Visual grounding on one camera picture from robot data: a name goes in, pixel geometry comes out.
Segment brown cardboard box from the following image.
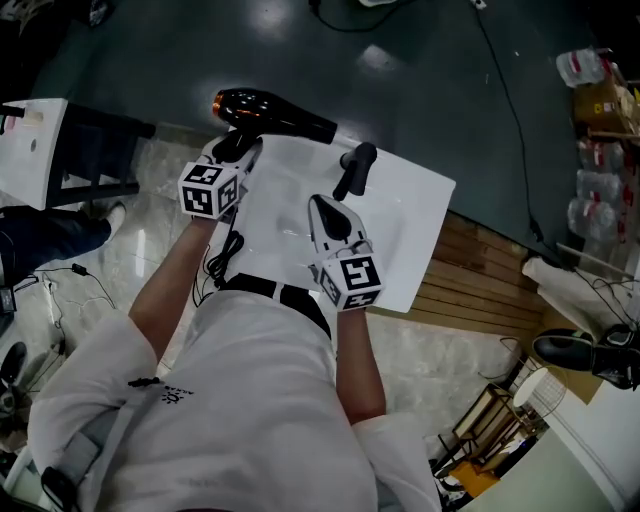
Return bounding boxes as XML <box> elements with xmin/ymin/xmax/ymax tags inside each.
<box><xmin>572</xmin><ymin>79</ymin><xmax>640</xmax><ymax>136</ymax></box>

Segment black cable with adapter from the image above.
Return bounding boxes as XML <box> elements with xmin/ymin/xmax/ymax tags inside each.
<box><xmin>14</xmin><ymin>263</ymin><xmax>117</xmax><ymax>311</ymax></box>

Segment person's white shirt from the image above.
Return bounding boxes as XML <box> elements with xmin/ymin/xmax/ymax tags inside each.
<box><xmin>27</xmin><ymin>289</ymin><xmax>441</xmax><ymax>512</ymax></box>

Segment black coiled cord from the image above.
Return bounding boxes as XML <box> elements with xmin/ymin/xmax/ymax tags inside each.
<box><xmin>192</xmin><ymin>209</ymin><xmax>246</xmax><ymax>306</ymax></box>

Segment brown cardboard mat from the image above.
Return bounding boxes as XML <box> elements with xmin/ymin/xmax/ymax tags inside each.
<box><xmin>519</xmin><ymin>309</ymin><xmax>606</xmax><ymax>406</ymax></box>

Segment gold frame shelf rack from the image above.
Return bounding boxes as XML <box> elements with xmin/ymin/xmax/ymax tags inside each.
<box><xmin>432</xmin><ymin>384</ymin><xmax>551</xmax><ymax>481</ymax></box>

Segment wooden slat platform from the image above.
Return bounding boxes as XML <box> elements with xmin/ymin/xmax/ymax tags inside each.
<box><xmin>367</xmin><ymin>209</ymin><xmax>549</xmax><ymax>341</ymax></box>

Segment white washbasin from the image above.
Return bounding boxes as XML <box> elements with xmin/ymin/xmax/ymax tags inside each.
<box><xmin>227</xmin><ymin>132</ymin><xmax>457</xmax><ymax>315</ymax></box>

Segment white round disc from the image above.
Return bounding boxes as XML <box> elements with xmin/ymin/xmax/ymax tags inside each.
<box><xmin>513</xmin><ymin>372</ymin><xmax>546</xmax><ymax>409</ymax></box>

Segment long black floor cable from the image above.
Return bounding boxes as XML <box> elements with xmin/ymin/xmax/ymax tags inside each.
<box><xmin>469</xmin><ymin>0</ymin><xmax>566</xmax><ymax>266</ymax></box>

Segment white rectangular sink top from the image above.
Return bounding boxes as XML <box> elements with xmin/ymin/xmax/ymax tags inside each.
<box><xmin>0</xmin><ymin>98</ymin><xmax>69</xmax><ymax>211</ymax></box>

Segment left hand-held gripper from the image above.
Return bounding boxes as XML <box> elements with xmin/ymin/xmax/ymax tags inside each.
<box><xmin>177</xmin><ymin>133</ymin><xmax>265</xmax><ymax>222</ymax></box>

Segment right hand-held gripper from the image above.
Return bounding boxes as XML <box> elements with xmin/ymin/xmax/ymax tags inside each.
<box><xmin>307</xmin><ymin>193</ymin><xmax>385</xmax><ymax>312</ymax></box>

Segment white charger cable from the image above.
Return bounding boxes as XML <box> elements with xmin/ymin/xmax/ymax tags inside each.
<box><xmin>42</xmin><ymin>277</ymin><xmax>64</xmax><ymax>329</ymax></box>

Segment grey shoulder strap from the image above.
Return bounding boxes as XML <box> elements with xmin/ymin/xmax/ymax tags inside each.
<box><xmin>39</xmin><ymin>384</ymin><xmax>161</xmax><ymax>511</ymax></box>

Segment person's left forearm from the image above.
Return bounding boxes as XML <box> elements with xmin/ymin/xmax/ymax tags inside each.
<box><xmin>128</xmin><ymin>215</ymin><xmax>217</xmax><ymax>364</ymax></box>

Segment white ceramic pedestal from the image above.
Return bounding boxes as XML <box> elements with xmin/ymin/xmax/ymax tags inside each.
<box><xmin>522</xmin><ymin>254</ymin><xmax>640</xmax><ymax>336</ymax></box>

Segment person's right forearm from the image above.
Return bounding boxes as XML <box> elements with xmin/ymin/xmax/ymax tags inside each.
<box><xmin>334</xmin><ymin>308</ymin><xmax>387</xmax><ymax>426</ymax></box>

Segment person's black trousers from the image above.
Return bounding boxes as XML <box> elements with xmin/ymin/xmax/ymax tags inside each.
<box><xmin>219</xmin><ymin>273</ymin><xmax>332</xmax><ymax>339</ymax></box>

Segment black hair dryer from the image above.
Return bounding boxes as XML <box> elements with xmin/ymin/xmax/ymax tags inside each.
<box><xmin>211</xmin><ymin>87</ymin><xmax>339</xmax><ymax>161</ymax></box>

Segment white rounded cabinet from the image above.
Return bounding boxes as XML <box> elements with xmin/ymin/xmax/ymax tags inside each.
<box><xmin>459</xmin><ymin>379</ymin><xmax>640</xmax><ymax>512</ymax></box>

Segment white jug red label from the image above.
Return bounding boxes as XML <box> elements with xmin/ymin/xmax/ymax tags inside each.
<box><xmin>555</xmin><ymin>47</ymin><xmax>609</xmax><ymax>89</ymax></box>

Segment clear large water bottle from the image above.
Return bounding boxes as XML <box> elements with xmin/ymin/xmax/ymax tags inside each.
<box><xmin>574</xmin><ymin>169</ymin><xmax>631</xmax><ymax>204</ymax></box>
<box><xmin>567</xmin><ymin>197</ymin><xmax>624</xmax><ymax>246</ymax></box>
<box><xmin>577</xmin><ymin>139</ymin><xmax>629</xmax><ymax>174</ymax></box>

